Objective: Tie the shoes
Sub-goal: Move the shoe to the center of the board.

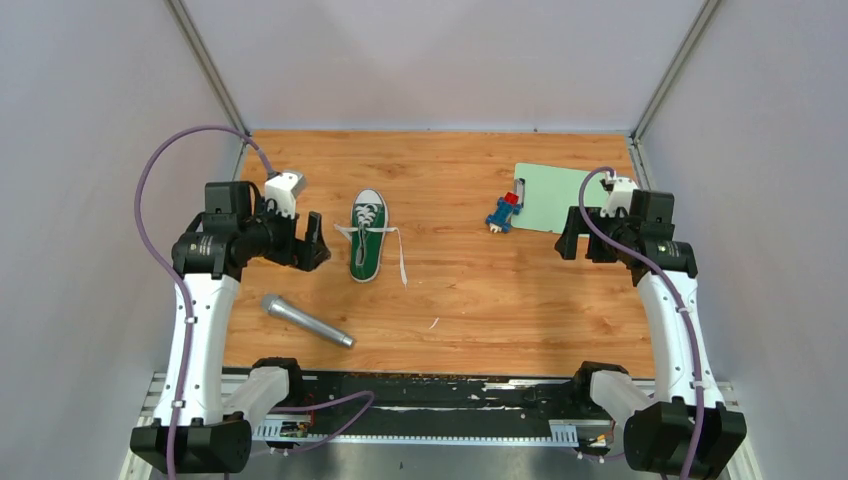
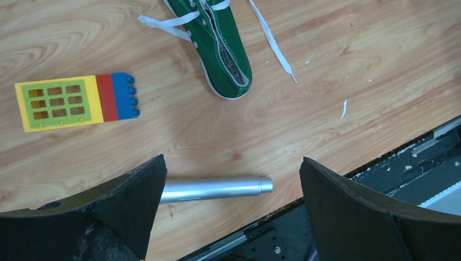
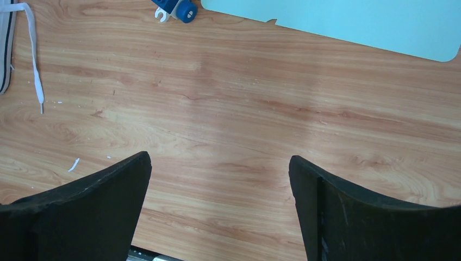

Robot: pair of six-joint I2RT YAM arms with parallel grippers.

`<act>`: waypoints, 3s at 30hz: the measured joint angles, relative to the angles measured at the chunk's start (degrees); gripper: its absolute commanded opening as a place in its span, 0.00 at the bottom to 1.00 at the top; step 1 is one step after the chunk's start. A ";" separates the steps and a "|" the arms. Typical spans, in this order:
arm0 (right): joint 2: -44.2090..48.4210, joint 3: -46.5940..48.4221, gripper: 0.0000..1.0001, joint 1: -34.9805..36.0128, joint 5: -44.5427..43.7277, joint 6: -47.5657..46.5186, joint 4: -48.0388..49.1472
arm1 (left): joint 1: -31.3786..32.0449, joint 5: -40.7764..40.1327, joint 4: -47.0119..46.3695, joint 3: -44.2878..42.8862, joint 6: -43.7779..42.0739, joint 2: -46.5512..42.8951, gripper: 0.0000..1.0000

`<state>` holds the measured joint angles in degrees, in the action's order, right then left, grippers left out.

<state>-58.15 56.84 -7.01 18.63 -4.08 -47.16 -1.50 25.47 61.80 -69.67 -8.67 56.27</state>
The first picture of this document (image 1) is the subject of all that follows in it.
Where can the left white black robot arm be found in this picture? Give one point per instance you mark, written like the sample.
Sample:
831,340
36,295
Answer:
207,261

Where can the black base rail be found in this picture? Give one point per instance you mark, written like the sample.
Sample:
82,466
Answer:
394,408

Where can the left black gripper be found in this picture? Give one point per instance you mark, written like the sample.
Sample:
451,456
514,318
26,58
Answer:
305,254

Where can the light green clipboard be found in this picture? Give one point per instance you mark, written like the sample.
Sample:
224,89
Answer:
549,192

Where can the green canvas sneaker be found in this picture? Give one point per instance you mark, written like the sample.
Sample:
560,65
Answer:
369,219

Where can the blue red toy car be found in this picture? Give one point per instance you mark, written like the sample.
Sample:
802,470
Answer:
506,207

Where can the silver microphone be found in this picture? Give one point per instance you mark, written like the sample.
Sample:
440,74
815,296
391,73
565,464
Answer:
277,307

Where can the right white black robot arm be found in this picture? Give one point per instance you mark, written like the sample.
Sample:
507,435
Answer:
685,427

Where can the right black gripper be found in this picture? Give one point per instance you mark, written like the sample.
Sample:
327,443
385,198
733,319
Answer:
566,245

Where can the white shoelace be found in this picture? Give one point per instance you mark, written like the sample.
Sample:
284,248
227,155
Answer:
346,231

